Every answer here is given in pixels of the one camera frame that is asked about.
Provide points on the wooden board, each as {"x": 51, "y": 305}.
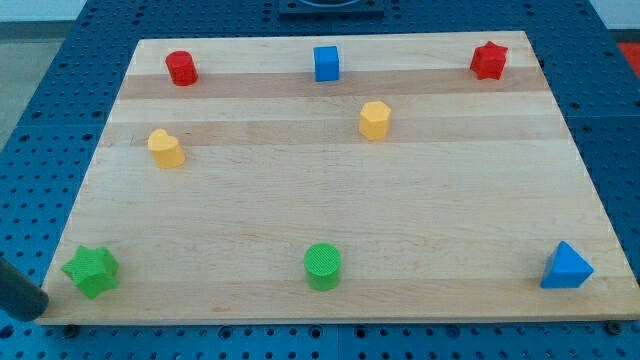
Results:
{"x": 450, "y": 218}

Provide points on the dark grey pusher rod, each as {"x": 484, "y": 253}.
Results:
{"x": 21, "y": 298}

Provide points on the red cylinder block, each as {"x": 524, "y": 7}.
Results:
{"x": 181, "y": 67}

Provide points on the green cylinder block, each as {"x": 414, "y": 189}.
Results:
{"x": 322, "y": 263}

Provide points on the blue cube block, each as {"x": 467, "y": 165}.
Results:
{"x": 326, "y": 64}

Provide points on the red star block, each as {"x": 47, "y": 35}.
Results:
{"x": 489, "y": 60}

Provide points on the blue triangle block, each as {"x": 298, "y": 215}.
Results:
{"x": 565, "y": 269}

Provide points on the yellow heart block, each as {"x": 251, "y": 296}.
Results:
{"x": 165, "y": 149}

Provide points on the green star block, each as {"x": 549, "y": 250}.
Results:
{"x": 92, "y": 270}

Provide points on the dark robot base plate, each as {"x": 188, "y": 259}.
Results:
{"x": 288, "y": 8}

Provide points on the yellow hexagon block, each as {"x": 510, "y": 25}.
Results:
{"x": 374, "y": 120}

